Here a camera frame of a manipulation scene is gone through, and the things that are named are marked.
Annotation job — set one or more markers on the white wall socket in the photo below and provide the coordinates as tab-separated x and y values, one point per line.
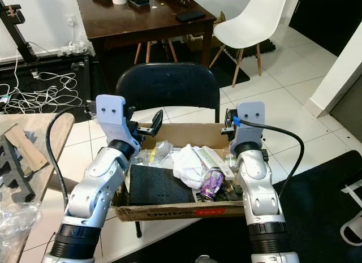
74	21

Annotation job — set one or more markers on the black padded chair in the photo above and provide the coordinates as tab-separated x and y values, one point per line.
167	85

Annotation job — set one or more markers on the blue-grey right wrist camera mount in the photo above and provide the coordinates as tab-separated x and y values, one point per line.
251	124

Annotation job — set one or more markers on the black wallet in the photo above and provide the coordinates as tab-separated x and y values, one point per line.
190	16

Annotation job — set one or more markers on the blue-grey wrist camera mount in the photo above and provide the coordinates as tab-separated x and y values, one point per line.
251	124
110	116

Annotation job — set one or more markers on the brown cardboard box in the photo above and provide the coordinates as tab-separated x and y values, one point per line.
175	213

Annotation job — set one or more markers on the clear plastic bottle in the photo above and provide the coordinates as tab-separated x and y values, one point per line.
231	167

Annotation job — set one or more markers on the black toothed foam piece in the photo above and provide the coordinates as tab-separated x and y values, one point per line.
14	169

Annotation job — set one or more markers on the clear crumpled plastic bag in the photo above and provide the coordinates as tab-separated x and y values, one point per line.
17	229

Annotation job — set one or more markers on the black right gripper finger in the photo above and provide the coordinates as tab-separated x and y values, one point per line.
229	115

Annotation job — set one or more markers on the black metal stand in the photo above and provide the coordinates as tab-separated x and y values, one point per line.
14	37

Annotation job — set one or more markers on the white crumpled paper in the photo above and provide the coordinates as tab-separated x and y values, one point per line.
186	161

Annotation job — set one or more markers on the white chair base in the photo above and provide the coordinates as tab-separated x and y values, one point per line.
345	232

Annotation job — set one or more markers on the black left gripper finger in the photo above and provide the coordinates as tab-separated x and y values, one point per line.
157	121

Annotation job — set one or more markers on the dark wooden table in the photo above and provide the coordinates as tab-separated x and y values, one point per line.
147	22

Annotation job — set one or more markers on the black foam pad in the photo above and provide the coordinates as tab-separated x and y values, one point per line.
158	186

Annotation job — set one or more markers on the white shell chair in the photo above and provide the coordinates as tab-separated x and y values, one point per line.
251	20

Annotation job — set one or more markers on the purple drink can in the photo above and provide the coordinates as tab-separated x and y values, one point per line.
212	181

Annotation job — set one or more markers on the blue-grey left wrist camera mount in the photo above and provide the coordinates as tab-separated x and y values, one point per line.
110	116

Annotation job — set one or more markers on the folded brown cardboard piece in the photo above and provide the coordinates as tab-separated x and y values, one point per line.
28	150

